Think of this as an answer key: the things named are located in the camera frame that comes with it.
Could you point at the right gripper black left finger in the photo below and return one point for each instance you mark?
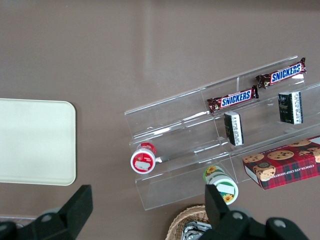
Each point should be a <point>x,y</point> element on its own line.
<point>70,215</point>

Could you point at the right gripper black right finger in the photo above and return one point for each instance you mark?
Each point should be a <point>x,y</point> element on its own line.
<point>225,225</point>

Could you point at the oval tan wicker basket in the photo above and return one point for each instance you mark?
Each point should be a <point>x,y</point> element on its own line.
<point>182,217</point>

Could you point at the beige plastic tray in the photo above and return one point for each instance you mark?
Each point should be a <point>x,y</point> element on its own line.
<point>35,142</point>

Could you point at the aluminium foil container stack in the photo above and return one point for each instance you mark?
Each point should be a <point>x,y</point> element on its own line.
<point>195,228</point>

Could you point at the green lid yogurt cup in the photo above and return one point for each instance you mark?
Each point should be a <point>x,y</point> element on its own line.
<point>225,190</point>

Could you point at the red plaid cookie box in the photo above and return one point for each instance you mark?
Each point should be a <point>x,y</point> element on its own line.
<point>287,167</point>

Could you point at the red lid yogurt cup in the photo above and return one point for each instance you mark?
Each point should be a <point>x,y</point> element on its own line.
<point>143,160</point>

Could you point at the clear acrylic stepped shelf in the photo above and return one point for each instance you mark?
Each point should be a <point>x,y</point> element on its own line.
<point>262,130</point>
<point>180,140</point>

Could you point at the small black chocolate box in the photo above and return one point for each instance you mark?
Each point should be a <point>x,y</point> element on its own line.
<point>290,107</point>
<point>233,128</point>

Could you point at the brown Snickers bar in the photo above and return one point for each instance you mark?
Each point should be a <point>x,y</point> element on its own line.
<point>235,98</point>
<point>285,73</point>

